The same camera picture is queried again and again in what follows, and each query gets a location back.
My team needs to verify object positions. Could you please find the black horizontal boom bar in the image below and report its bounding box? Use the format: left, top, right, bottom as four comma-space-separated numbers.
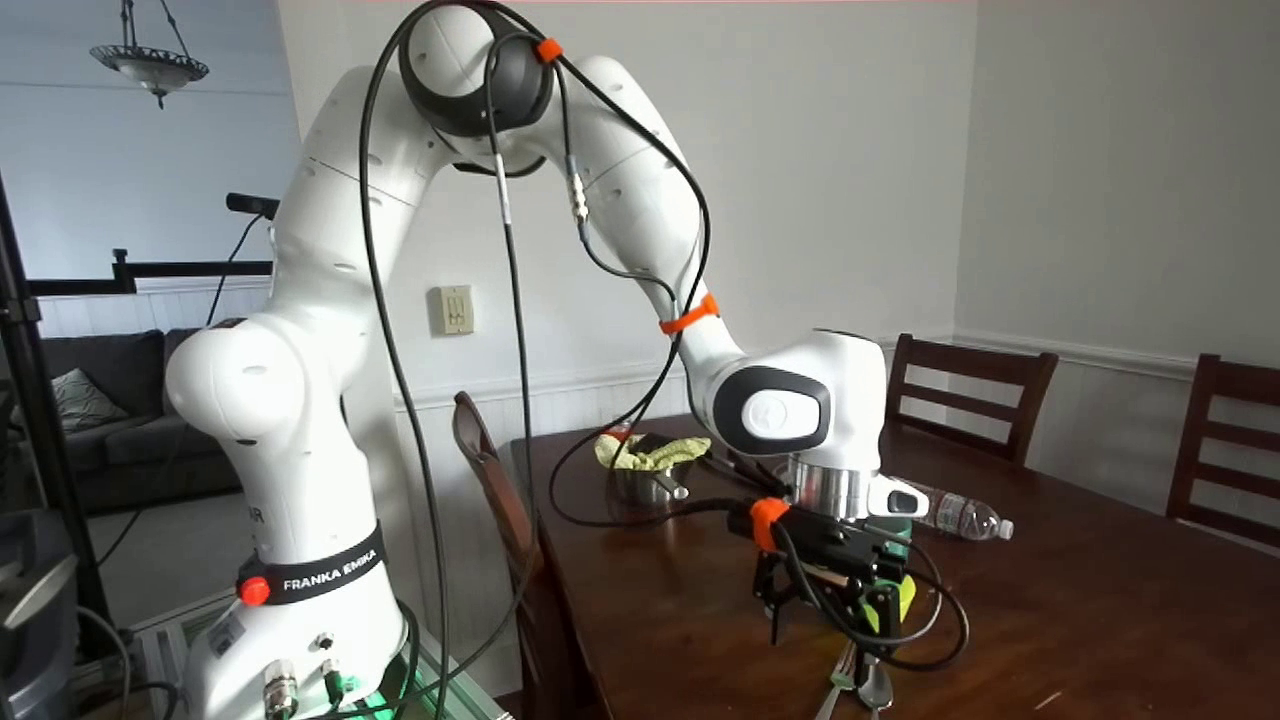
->
23, 244, 277, 298

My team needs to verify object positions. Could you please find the clear plastic water bottle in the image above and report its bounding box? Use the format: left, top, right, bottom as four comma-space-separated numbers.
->
920, 483, 1022, 548

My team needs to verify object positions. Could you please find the hanging ceiling chandelier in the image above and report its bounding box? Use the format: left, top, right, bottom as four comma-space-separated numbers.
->
90, 0, 212, 111

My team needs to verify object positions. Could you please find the long black looping cable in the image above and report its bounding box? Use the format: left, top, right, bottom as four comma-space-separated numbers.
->
354, 0, 466, 720

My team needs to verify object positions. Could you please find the straight black hanging cable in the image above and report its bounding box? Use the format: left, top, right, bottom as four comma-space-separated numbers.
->
486, 71, 539, 591

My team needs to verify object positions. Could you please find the black forearm gripper cable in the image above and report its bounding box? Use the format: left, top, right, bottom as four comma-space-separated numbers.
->
544, 44, 978, 677

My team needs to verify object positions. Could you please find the black camera on stand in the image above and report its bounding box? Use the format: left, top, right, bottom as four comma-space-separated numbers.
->
219, 187, 285, 250

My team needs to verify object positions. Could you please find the beige wall switch plate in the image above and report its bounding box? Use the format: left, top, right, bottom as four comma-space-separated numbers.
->
427, 281, 481, 340

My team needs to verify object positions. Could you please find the green robot mounting platform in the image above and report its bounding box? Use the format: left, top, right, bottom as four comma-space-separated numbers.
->
316, 636, 512, 720

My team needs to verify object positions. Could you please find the grey sofa pillow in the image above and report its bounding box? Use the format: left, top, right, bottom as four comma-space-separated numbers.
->
50, 364, 137, 434

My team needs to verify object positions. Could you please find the orange gripper cable bracket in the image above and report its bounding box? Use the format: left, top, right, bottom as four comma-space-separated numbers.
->
744, 490, 797, 554

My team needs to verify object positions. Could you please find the brown curved-back wooden chair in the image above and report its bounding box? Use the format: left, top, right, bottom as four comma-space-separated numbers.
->
450, 387, 577, 720

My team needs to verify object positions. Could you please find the silver metal spoon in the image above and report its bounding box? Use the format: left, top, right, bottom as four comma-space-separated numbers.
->
858, 652, 895, 714

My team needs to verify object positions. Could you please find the dark grey sofa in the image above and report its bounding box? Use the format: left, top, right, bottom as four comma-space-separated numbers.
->
38, 322, 245, 515

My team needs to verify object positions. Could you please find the yellow toy on table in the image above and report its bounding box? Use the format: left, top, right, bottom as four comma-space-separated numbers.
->
594, 424, 717, 481

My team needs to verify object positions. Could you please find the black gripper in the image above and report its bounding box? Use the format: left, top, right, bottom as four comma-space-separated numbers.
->
775, 513, 920, 662

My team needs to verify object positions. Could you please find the dark slatted wooden chair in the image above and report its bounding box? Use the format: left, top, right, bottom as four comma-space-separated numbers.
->
882, 331, 1062, 468
1165, 351, 1280, 552

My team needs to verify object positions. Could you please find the yellow-green plastic bowl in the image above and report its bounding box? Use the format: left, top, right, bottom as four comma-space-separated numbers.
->
858, 579, 924, 638

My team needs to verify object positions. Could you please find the black tripod stand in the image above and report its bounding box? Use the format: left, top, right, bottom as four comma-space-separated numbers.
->
0, 176, 111, 670

